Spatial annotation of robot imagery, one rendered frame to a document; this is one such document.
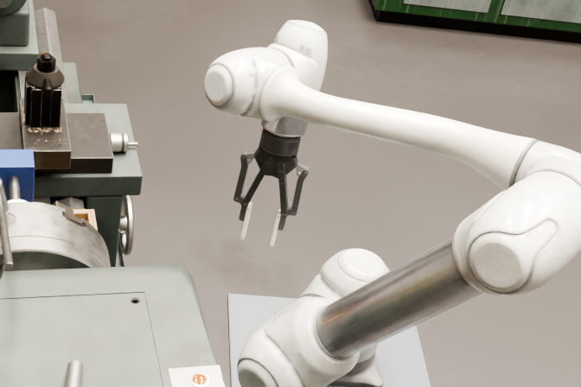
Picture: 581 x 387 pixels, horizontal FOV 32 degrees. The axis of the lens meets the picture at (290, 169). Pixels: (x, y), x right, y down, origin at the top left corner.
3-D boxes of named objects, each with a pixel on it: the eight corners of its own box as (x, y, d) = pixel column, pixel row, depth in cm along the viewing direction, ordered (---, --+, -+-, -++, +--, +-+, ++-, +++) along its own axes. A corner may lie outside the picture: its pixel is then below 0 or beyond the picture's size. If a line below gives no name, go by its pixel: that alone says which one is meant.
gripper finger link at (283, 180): (278, 156, 199) (285, 156, 199) (283, 210, 202) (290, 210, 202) (276, 163, 195) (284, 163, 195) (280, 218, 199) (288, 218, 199)
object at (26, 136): (70, 168, 227) (71, 150, 224) (22, 169, 224) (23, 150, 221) (62, 116, 242) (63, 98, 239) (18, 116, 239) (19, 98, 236)
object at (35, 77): (65, 89, 225) (66, 78, 223) (28, 89, 222) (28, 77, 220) (62, 70, 231) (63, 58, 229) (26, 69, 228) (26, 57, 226)
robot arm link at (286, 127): (268, 90, 197) (262, 119, 199) (262, 103, 189) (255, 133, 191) (314, 101, 197) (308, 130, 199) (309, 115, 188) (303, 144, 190)
